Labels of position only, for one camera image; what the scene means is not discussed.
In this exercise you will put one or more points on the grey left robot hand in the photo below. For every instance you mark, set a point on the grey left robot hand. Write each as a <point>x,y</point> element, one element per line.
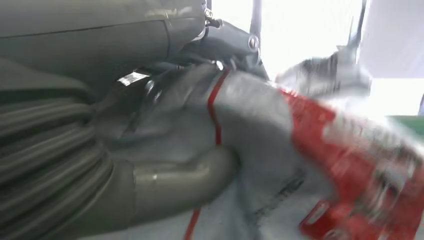
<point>82,43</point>

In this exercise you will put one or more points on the grey parcel with red stripe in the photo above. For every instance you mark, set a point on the grey parcel with red stripe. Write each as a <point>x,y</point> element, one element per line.
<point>265,132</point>

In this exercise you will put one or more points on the black window frame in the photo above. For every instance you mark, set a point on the black window frame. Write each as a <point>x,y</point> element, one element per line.
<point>255,20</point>

